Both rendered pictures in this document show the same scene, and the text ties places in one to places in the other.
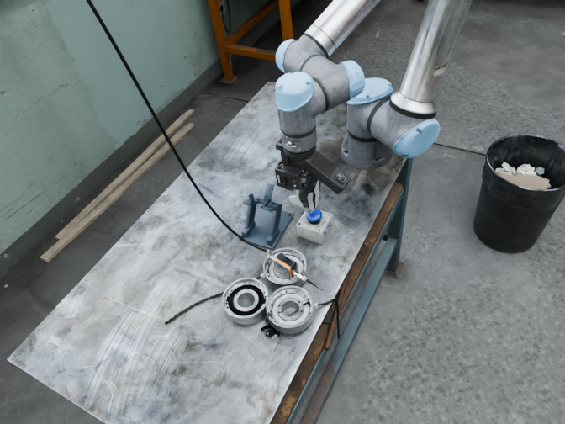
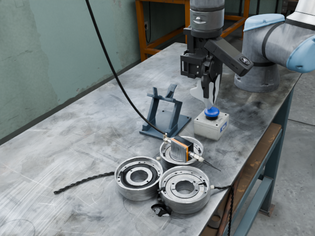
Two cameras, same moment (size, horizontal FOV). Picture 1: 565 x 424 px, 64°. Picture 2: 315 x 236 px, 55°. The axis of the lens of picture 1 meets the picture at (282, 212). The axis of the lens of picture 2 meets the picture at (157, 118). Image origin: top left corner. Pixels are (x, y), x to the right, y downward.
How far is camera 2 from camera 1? 42 cm
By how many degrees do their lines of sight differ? 14
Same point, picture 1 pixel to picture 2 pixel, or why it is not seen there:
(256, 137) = (163, 70)
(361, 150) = (253, 74)
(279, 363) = not seen: outside the picture
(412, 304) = not seen: outside the picture
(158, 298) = (54, 171)
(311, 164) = (217, 44)
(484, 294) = not seen: outside the picture
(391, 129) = (287, 43)
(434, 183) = (296, 147)
